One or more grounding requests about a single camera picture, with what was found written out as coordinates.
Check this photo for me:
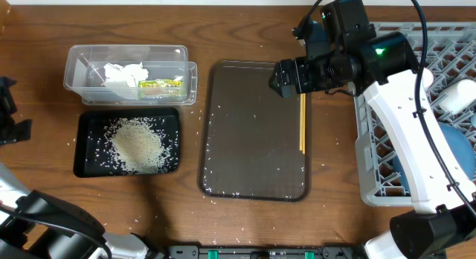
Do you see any cream white cup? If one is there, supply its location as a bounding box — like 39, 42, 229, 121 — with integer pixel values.
440, 79, 476, 115

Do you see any pile of white rice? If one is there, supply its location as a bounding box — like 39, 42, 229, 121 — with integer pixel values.
84, 116, 179, 176

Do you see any white green wrapper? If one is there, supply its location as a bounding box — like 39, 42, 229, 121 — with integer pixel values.
103, 63, 184, 100

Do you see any dark blue plate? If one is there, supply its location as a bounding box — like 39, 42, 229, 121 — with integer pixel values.
392, 123, 475, 192

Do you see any pink plastic cup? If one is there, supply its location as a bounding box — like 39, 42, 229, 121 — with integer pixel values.
422, 68, 434, 91

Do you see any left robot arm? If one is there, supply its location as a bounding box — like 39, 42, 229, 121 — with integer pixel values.
1, 165, 166, 258

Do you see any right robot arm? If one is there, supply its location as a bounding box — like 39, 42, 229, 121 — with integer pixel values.
268, 0, 475, 258

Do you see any grey dishwasher rack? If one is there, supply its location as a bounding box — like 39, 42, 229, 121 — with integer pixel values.
354, 22, 475, 207

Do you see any dark brown serving tray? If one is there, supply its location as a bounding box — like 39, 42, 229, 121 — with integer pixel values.
198, 60, 310, 202

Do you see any black plastic bin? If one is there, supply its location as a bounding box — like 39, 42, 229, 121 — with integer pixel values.
73, 108, 181, 178

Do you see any clear plastic bin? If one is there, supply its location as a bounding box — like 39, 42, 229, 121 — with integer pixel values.
63, 45, 198, 106

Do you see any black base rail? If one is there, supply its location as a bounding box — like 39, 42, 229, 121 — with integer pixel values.
165, 246, 367, 259

